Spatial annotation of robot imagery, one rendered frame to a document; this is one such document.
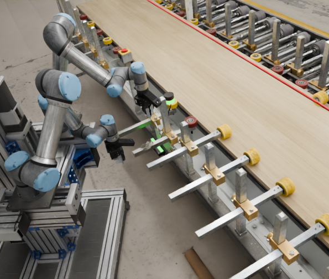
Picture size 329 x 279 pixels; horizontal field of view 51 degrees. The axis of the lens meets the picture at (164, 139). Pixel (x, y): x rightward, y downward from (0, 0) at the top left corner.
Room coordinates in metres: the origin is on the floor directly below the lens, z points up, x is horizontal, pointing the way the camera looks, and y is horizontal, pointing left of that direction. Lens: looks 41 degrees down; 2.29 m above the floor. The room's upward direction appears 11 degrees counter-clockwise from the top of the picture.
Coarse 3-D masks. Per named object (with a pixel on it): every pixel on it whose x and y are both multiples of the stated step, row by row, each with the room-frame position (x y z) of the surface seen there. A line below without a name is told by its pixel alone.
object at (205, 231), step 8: (272, 192) 1.00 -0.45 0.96; (280, 192) 0.99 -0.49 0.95; (256, 200) 0.97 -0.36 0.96; (264, 200) 0.96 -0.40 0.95; (240, 208) 0.94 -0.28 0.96; (224, 216) 0.91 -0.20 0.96; (232, 216) 0.91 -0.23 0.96; (240, 216) 0.92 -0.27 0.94; (208, 224) 0.89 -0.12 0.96; (216, 224) 0.88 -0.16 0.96; (224, 224) 0.89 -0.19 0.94; (200, 232) 0.86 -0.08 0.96; (208, 232) 0.86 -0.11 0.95
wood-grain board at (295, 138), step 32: (96, 0) 4.22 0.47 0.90; (128, 0) 4.02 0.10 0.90; (128, 32) 3.17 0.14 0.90; (160, 32) 3.04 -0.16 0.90; (192, 32) 2.91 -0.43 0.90; (160, 64) 2.46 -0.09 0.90; (192, 64) 2.37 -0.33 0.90; (224, 64) 2.28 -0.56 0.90; (192, 96) 1.95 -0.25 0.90; (224, 96) 1.88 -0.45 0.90; (256, 96) 1.82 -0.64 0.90; (288, 96) 1.75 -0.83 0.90; (256, 128) 1.51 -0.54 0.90; (288, 128) 1.46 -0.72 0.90; (320, 128) 1.41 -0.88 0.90; (288, 160) 1.22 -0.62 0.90; (320, 160) 1.18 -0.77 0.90; (320, 192) 0.99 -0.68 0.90
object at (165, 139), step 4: (192, 128) 1.68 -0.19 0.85; (176, 132) 1.66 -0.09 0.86; (180, 132) 1.66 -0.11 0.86; (164, 136) 1.65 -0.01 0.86; (156, 140) 1.62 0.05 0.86; (160, 140) 1.62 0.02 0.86; (164, 140) 1.61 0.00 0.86; (168, 140) 1.62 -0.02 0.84; (156, 144) 1.60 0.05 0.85; (160, 144) 1.60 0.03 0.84; (140, 148) 1.58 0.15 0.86; (152, 148) 1.58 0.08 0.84; (132, 152) 1.57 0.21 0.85; (136, 152) 1.55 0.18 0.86; (140, 152) 1.56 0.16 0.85; (144, 152) 1.56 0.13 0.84; (136, 156) 1.54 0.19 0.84
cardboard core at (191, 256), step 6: (186, 252) 1.29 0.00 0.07; (192, 252) 1.28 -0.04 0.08; (186, 258) 1.27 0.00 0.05; (192, 258) 1.24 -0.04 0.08; (198, 258) 1.24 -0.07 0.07; (192, 264) 1.20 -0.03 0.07; (198, 264) 1.19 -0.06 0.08; (198, 270) 1.15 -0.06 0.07; (204, 270) 1.14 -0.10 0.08; (198, 276) 1.13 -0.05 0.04; (204, 276) 1.10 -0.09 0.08; (210, 276) 1.09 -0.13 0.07
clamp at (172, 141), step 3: (162, 129) 1.72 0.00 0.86; (165, 132) 1.67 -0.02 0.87; (168, 132) 1.66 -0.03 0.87; (171, 132) 1.66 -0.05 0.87; (165, 135) 1.66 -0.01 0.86; (168, 135) 1.64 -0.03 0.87; (171, 135) 1.63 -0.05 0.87; (174, 135) 1.63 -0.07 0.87; (171, 138) 1.60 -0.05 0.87; (174, 138) 1.60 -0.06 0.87; (177, 138) 1.61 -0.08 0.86; (171, 141) 1.59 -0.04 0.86; (174, 141) 1.60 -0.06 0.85; (177, 141) 1.61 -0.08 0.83; (171, 144) 1.59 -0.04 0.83
